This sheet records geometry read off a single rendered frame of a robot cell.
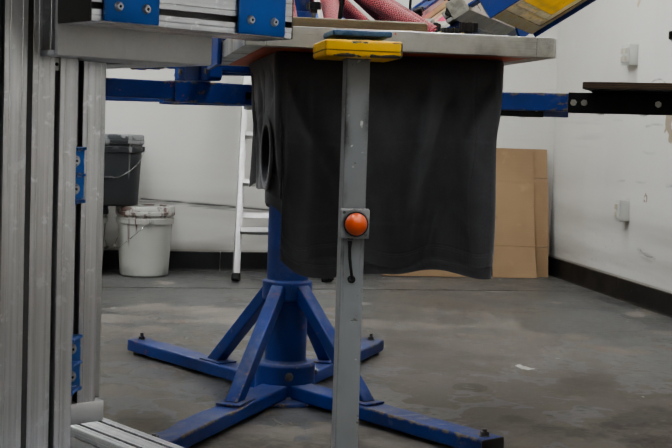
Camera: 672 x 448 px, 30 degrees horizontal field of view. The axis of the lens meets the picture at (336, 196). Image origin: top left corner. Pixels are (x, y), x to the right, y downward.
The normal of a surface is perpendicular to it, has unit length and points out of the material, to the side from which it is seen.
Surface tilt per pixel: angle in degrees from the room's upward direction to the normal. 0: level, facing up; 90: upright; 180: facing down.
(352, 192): 90
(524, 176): 82
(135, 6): 90
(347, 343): 90
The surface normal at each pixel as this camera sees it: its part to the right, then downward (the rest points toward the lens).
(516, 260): 0.18, -0.25
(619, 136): -0.98, -0.02
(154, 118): 0.18, 0.06
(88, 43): 0.66, 0.06
